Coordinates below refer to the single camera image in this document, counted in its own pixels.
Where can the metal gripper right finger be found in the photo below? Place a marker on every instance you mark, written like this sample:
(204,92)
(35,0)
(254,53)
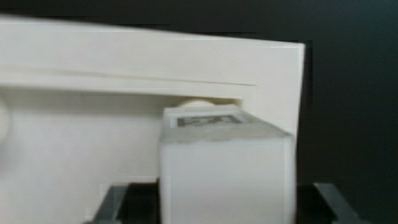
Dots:
(346,215)

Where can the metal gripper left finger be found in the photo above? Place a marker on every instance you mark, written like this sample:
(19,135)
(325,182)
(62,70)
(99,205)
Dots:
(110,209)

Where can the white square table top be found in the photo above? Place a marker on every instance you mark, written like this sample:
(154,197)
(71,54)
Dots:
(92,78)

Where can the white leg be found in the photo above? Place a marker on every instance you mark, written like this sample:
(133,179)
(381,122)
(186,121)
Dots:
(227,168)

